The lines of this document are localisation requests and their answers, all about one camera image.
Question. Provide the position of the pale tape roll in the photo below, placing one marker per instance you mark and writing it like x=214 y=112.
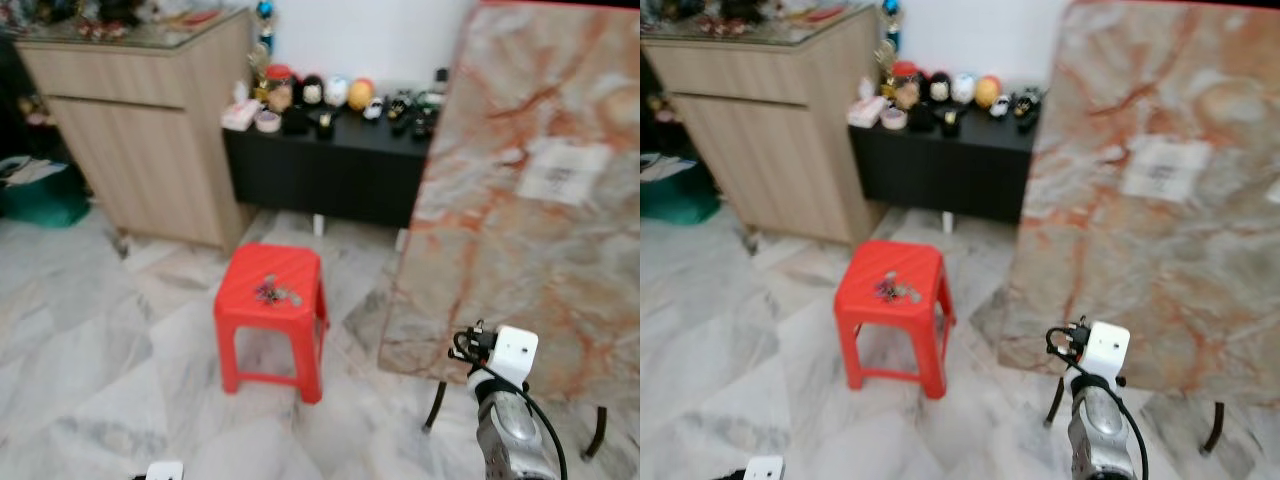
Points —
x=267 y=122
x=894 y=118

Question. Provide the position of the white paper label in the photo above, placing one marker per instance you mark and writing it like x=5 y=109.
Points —
x=565 y=172
x=1165 y=170

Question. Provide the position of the orange veined marble table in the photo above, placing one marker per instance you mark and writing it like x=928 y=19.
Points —
x=510 y=270
x=1140 y=280

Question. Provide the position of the blue shiny ornament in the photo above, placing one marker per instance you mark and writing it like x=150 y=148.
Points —
x=891 y=10
x=265 y=12

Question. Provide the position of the pink small box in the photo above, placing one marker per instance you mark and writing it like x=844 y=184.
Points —
x=240 y=115
x=866 y=111

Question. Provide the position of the red plastic stool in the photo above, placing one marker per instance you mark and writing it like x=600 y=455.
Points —
x=272 y=320
x=893 y=315

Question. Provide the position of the light wooden cabinet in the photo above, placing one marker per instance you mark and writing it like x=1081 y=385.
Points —
x=770 y=130
x=150 y=130

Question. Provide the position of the black curved table leg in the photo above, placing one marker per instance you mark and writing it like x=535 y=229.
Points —
x=597 y=435
x=1215 y=430
x=435 y=406
x=1055 y=400

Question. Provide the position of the bunch of keys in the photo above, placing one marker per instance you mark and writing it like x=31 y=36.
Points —
x=893 y=290
x=272 y=292

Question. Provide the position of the green storage container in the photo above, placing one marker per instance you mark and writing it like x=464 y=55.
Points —
x=675 y=195
x=45 y=200

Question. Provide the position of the white round figurine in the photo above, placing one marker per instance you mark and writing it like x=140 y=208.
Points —
x=963 y=88
x=337 y=90

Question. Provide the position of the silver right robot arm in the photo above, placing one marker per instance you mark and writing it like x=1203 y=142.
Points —
x=1100 y=435
x=510 y=435

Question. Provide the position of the black round figurine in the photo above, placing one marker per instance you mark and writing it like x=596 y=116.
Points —
x=312 y=92
x=940 y=89

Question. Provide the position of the white sideboard leg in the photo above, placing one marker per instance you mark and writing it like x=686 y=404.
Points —
x=319 y=225
x=946 y=222

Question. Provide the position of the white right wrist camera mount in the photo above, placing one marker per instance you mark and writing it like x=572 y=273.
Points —
x=515 y=355
x=1108 y=348

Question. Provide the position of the orange round figurine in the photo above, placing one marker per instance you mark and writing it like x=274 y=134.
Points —
x=361 y=94
x=987 y=91

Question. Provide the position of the black low sideboard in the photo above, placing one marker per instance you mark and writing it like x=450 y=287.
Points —
x=940 y=170
x=320 y=175

